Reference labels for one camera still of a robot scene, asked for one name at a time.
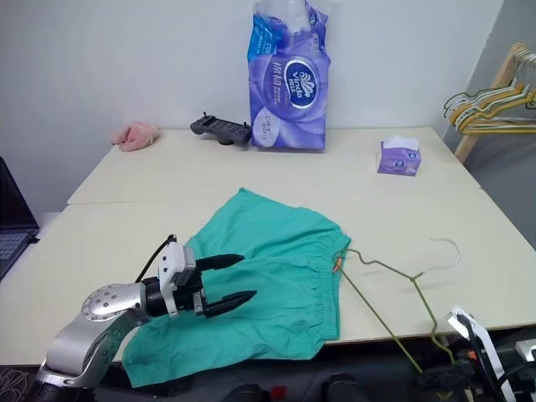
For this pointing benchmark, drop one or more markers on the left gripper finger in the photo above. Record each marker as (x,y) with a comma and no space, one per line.
(222,261)
(230,302)

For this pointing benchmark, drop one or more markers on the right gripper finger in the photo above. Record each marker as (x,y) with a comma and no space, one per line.
(437,377)

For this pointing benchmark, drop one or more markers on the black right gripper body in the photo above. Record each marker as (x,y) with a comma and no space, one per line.
(468,364)

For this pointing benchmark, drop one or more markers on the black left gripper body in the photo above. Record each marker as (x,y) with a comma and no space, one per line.
(188,295)

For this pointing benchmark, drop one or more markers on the green shorts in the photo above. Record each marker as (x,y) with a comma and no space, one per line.
(272,272)

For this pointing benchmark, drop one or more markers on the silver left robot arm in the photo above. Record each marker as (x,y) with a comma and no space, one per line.
(104,302)

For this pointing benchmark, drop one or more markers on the yellow clothes hanger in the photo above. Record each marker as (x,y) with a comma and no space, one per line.
(486,107)

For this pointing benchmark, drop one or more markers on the dark rounded object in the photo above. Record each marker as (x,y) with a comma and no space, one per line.
(345,389)
(248,393)

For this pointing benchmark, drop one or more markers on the black handheld controller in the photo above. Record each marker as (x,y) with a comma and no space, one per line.
(220,130)

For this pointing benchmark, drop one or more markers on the pink cloth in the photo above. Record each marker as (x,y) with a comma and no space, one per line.
(134,136)

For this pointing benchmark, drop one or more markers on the large purple tissue pack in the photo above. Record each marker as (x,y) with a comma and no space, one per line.
(289,104)

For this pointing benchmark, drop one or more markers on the dark laptop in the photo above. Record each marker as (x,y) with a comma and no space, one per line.
(14,234)

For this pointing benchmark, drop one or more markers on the small purple tissue pack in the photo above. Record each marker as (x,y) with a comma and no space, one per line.
(398,161)

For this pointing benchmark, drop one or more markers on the wooden clothes rack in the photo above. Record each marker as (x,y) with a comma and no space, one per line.
(502,75)

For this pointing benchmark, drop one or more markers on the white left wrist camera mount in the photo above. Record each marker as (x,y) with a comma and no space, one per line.
(178,261)

